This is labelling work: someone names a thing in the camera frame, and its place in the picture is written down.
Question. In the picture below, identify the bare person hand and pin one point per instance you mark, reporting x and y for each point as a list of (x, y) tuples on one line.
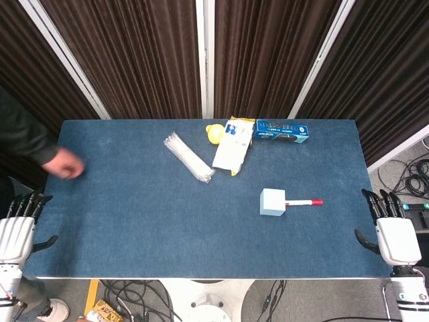
[(63, 166)]

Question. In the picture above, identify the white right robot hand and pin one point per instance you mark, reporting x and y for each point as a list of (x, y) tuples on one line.
[(399, 239)]

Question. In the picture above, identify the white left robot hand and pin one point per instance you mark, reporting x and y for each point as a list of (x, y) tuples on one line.
[(15, 236)]

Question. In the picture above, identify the red marker pen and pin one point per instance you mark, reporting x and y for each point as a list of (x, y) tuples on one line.
[(301, 202)]

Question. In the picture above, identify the light blue cube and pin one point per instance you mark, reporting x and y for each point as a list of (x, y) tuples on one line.
[(272, 202)]

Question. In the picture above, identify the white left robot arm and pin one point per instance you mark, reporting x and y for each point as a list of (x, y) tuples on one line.
[(8, 285)]

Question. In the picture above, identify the dark green sleeved forearm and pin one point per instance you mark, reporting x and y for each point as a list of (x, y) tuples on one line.
[(20, 134)]

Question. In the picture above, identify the black foot pedal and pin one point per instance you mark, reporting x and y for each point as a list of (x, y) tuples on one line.
[(423, 219)]

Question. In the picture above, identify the grey trouser leg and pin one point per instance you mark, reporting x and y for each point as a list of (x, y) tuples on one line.
[(31, 293)]

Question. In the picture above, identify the white sneaker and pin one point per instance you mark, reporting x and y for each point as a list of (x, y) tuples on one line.
[(57, 310)]

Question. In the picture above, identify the blue felt table cover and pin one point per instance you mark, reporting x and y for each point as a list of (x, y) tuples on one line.
[(140, 218)]

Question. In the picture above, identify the yellow floor strip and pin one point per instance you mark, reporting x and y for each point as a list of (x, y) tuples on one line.
[(91, 295)]

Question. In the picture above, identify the brown pleated curtain panel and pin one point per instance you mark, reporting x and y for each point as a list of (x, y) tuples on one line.
[(264, 57), (20, 67), (134, 57), (385, 73)]

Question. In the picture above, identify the yellow red snack pack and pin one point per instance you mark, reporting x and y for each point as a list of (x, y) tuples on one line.
[(102, 312)]

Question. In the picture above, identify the clear bag of straws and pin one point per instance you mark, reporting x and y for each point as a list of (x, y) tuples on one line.
[(189, 157)]

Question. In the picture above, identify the yellow rubber duck toy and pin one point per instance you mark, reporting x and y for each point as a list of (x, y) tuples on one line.
[(214, 133)]

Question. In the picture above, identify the blue rectangular carton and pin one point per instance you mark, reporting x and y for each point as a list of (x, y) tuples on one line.
[(281, 131)]

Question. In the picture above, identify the white carton with blue print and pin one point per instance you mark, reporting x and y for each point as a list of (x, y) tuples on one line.
[(233, 147)]

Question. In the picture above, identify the white partition frame post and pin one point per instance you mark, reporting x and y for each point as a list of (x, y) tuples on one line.
[(399, 149), (63, 57), (321, 57), (205, 57)]

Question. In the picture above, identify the white table pedestal base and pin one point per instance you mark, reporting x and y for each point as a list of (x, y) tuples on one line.
[(207, 298)]

